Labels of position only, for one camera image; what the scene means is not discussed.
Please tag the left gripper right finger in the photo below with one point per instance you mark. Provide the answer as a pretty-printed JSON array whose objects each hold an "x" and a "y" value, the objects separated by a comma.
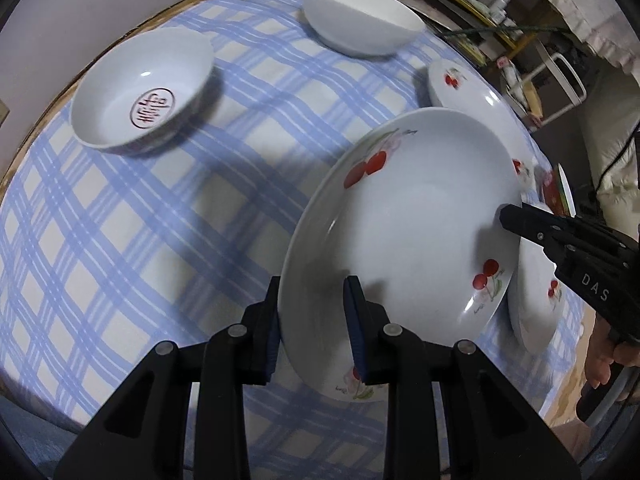
[{"x": 450, "y": 412}]

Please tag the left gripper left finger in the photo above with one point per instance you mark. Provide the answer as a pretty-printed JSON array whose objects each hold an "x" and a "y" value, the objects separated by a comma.
[{"x": 140, "y": 431}]

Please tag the small red patterned bowl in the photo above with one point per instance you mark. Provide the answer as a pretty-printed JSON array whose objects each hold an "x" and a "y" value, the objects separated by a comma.
[{"x": 136, "y": 96}]

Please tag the plain white bowl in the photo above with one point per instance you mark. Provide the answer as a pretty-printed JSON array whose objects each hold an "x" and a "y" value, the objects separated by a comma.
[{"x": 363, "y": 28}]

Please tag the large cherry plate front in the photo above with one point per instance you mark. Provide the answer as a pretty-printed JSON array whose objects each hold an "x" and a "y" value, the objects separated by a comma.
[{"x": 535, "y": 299}]

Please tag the large red patterned bowl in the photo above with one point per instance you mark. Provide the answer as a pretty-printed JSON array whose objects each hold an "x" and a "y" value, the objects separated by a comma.
[{"x": 557, "y": 194}]

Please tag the person's right hand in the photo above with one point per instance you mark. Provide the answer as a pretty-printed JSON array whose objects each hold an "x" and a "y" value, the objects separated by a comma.
[{"x": 602, "y": 353}]

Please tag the cream padded chair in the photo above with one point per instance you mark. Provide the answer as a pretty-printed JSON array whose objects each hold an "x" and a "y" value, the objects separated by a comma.
[{"x": 609, "y": 120}]

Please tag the white utility cart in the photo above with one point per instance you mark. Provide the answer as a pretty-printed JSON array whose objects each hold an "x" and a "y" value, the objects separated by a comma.
[{"x": 544, "y": 94}]

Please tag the blue checkered tablecloth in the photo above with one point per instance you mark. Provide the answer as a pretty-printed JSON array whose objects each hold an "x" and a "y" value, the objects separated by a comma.
[{"x": 103, "y": 256}]

